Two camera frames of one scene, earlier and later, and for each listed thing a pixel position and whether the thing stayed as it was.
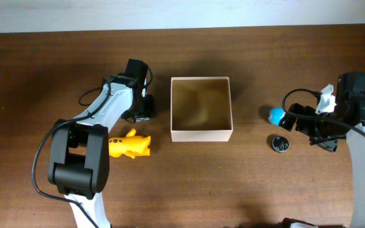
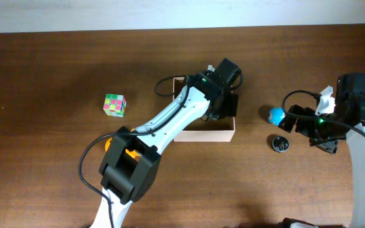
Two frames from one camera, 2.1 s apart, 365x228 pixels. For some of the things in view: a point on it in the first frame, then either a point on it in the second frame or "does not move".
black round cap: x=280 y=144 does not move
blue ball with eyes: x=275 y=114 does not move
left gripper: x=146 y=107 → x=230 y=105
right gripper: x=301 y=122 does not move
